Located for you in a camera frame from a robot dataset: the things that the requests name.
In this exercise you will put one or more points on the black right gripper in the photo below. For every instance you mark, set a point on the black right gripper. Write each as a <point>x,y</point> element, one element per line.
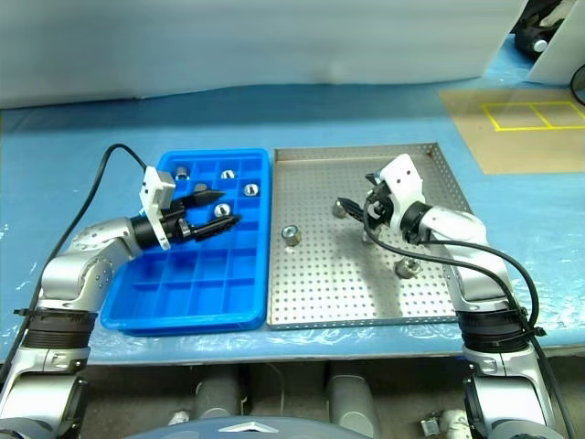
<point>384,201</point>

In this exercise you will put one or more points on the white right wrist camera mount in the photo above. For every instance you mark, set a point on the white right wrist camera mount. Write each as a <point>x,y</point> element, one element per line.
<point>404,183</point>

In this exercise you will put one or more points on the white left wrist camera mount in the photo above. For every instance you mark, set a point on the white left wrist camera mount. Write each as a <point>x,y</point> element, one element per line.
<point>155,201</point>

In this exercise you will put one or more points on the metal nut lower right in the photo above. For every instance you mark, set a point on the metal nut lower right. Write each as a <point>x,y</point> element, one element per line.
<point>407,267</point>

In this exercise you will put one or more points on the brown cardboard mat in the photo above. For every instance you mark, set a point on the brown cardboard mat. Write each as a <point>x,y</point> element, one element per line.
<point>525,151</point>

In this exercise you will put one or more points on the metal and white fitting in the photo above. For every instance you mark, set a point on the metal and white fitting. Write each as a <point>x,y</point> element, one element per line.
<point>439,423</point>

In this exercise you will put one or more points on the blue compartment tray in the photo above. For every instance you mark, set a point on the blue compartment tray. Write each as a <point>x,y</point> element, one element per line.
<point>183,283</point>

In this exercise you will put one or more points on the grey cylinder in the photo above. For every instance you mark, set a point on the grey cylinder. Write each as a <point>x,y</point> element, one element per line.
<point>352,402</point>
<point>219,393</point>

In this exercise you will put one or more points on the metal nut in blue tray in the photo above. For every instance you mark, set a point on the metal nut in blue tray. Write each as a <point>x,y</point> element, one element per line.
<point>250,189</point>

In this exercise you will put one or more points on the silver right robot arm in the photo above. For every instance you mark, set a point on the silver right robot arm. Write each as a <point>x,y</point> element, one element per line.
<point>457,224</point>

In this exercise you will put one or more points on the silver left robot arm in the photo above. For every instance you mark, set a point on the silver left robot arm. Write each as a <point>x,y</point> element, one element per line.
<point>68,270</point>

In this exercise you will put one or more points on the black device with white knob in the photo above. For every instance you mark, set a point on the black device with white knob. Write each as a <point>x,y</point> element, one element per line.
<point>525,34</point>

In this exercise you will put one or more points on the small white fitting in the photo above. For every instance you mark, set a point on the small white fitting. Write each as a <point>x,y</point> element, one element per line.
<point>179,418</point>

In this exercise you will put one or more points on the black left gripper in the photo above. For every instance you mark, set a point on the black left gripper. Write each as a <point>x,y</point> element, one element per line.
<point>176,224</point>

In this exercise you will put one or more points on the perforated metal tray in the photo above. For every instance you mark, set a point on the perforated metal tray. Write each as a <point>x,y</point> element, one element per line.
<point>320,283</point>

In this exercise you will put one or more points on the small white foam panel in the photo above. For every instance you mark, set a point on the small white foam panel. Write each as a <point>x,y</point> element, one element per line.
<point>560,55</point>

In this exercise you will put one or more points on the metal nut on tray centre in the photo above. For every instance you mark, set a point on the metal nut on tray centre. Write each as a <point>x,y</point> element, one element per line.
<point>290,234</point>

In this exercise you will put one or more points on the yellow tape grid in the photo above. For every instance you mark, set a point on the yellow tape grid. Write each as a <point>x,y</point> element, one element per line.
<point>516,129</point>

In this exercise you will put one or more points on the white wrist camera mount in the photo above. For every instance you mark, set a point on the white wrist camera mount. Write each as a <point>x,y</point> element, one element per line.
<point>155,201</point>
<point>404,183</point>

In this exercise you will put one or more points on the large white backdrop board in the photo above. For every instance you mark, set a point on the large white backdrop board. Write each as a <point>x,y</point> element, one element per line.
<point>228,41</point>

